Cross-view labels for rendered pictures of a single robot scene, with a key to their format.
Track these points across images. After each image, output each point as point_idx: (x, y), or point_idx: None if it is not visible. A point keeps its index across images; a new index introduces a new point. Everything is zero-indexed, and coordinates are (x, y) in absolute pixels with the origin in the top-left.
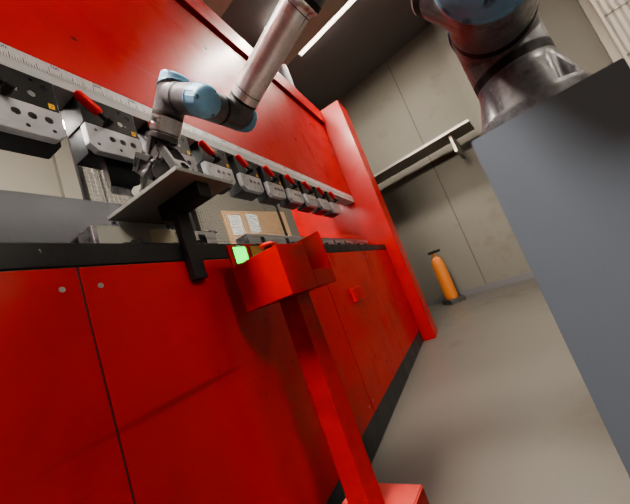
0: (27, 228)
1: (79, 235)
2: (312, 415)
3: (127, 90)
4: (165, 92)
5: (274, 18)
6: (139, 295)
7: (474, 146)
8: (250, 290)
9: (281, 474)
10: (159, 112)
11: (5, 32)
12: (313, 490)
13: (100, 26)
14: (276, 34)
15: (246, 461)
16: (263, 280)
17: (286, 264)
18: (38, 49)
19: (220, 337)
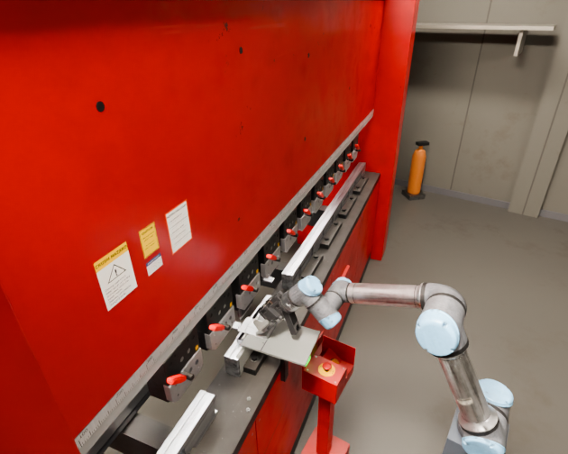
0: None
1: (225, 358)
2: (304, 395)
3: (257, 229)
4: (306, 304)
5: (400, 302)
6: (267, 410)
7: (447, 440)
8: (309, 385)
9: (289, 434)
10: (296, 305)
11: (215, 271)
12: (297, 430)
13: (250, 174)
14: (396, 305)
15: (282, 440)
16: (320, 388)
17: (337, 391)
18: (226, 262)
19: (284, 396)
